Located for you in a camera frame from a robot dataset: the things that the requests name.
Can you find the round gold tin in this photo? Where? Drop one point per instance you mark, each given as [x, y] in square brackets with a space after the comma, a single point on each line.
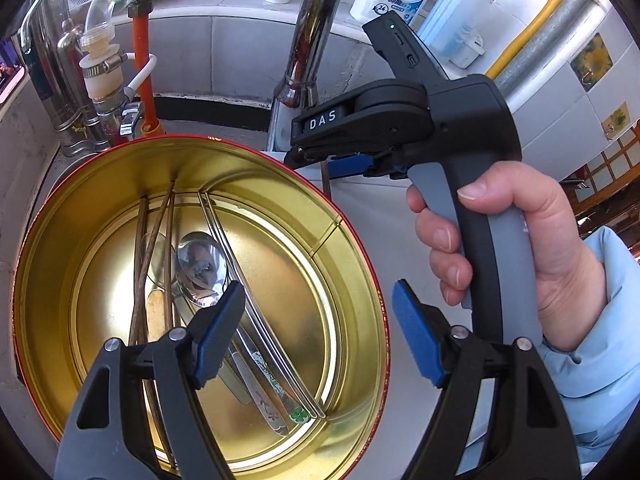
[310, 270]

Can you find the steel chopstick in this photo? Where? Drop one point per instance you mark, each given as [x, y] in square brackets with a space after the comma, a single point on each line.
[263, 327]
[253, 331]

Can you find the orange pipe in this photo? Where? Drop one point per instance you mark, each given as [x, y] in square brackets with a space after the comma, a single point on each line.
[141, 60]

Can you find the person's right hand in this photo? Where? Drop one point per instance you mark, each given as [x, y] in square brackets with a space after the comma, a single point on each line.
[545, 240]

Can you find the wooden chopstick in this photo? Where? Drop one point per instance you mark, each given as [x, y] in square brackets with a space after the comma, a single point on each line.
[169, 260]
[141, 240]
[155, 237]
[135, 317]

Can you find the chrome faucet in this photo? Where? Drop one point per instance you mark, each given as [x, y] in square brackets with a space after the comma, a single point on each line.
[310, 45]

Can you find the flower sticker wall hook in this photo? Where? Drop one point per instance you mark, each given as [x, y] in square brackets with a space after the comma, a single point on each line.
[592, 57]
[617, 120]

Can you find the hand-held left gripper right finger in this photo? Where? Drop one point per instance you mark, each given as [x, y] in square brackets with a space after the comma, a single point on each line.
[415, 340]

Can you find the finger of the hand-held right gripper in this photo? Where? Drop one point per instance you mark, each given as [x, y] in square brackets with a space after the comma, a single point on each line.
[386, 164]
[350, 165]

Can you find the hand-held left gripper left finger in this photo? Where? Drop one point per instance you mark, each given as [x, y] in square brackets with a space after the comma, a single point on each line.
[220, 330]

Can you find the purple packet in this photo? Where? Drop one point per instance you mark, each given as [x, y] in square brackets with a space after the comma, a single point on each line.
[9, 69]

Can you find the clear plastic tube fitting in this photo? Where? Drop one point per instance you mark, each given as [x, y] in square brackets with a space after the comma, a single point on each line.
[100, 25]

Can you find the person's right forearm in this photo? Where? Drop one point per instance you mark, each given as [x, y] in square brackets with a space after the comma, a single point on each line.
[600, 360]

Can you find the steel canister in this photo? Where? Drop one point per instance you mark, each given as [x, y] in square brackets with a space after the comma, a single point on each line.
[55, 85]

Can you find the brown lattice screen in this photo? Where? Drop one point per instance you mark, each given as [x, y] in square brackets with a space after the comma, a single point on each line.
[610, 170]

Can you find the grey pipe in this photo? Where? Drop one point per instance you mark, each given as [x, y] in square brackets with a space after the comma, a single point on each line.
[555, 40]

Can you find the translucent blue bottle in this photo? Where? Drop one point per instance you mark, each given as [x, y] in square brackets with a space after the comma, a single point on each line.
[465, 5]

